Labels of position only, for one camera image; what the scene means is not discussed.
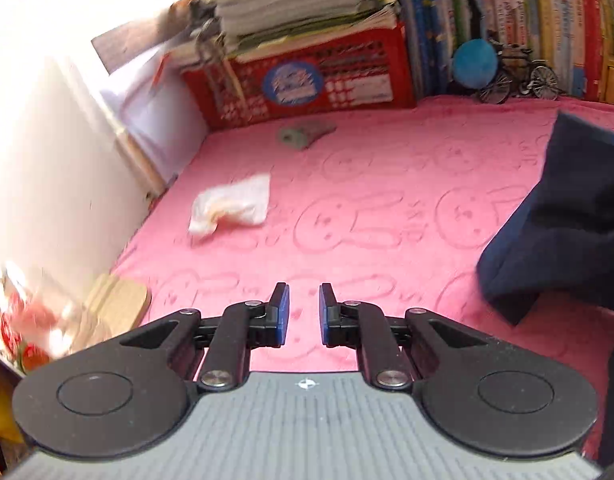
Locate miniature black bicycle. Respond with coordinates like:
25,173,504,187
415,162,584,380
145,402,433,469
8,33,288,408
474,40,560,106

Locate pink rabbit-pattern blanket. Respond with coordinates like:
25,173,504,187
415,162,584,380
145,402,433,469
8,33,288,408
109,94,614,461

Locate red and white snack packet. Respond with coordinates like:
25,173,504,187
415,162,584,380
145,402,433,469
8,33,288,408
0,260,88,376

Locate blue plush ball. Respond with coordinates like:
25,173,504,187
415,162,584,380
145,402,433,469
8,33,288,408
452,39,499,88

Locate navy and white jacket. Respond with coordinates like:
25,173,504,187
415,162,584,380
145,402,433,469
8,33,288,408
476,110,614,326

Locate small grey-green object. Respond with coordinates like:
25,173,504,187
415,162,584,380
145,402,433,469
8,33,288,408
277,121,336,152

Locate light wooden board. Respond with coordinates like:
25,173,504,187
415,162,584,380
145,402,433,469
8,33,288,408
82,274,152,341

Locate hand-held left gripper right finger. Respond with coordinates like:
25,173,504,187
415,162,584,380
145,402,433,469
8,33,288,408
318,282,488,392

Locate brown cardboard sheet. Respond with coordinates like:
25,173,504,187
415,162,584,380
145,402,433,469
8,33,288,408
91,2,203,73

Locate crumpled white tissue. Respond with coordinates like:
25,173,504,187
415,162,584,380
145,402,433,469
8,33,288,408
188,172,272,236

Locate row of tall picture books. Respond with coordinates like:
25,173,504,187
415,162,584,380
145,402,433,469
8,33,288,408
387,0,614,103

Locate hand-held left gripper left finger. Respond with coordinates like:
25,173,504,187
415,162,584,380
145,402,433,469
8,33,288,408
118,282,291,394

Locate red plastic crate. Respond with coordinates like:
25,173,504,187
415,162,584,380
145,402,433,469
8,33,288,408
181,22,419,131

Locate stack of papers and workbooks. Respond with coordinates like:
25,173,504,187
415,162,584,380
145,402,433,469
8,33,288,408
189,0,400,58

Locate white paper sheets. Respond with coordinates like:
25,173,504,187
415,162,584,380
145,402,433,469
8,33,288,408
99,47,210,186

